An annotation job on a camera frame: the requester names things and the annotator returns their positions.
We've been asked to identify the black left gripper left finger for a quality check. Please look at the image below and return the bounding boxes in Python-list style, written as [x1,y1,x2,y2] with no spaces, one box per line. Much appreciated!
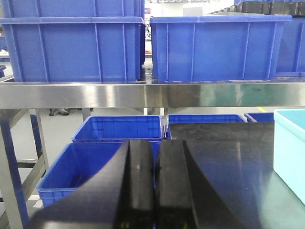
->
[27,139,154,229]

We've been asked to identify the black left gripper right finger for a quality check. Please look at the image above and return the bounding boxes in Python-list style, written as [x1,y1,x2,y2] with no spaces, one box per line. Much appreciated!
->
[155,140,259,229]

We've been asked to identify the stainless steel shelf rack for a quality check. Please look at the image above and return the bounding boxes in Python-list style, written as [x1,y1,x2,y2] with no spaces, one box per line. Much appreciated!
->
[0,76,305,229]

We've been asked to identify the blue bin upper shelf left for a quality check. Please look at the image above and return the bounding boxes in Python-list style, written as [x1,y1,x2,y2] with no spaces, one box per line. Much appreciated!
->
[0,17,144,83]

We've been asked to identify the blue bin shelf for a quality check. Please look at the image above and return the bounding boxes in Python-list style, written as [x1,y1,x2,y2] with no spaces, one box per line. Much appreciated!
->
[150,14,292,82]
[276,17,305,77]
[0,17,144,83]

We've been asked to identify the blue bin upper shelf right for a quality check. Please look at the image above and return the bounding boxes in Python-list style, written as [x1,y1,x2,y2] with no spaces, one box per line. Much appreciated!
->
[150,14,292,82]

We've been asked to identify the blue bin far right shelf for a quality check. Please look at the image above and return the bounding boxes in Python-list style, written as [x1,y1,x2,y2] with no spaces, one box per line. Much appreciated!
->
[276,17,305,77]

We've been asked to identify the blue floor bin near left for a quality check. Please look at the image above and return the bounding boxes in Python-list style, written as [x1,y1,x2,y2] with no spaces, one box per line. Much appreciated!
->
[37,142,158,208]

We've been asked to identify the blue floor bin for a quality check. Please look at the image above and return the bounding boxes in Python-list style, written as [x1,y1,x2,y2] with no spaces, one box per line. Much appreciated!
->
[166,114,246,139]
[244,112,274,123]
[71,115,164,143]
[37,142,158,208]

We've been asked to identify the blue floor bin middle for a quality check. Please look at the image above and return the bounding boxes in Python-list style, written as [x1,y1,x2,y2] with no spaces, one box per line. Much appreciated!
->
[71,115,164,143]

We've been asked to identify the blue floor bin far right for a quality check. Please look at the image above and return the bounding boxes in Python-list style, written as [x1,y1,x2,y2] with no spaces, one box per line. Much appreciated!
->
[244,112,274,123]

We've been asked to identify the light cyan plastic tray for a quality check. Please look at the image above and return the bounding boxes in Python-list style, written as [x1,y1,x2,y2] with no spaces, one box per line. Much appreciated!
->
[273,109,305,203]

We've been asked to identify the blue bin stacked top left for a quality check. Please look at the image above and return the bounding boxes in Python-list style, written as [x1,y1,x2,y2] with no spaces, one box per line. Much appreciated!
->
[0,0,144,18]

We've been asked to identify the black crates row background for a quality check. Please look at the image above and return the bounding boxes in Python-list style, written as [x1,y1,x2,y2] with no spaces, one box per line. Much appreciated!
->
[228,0,305,17]

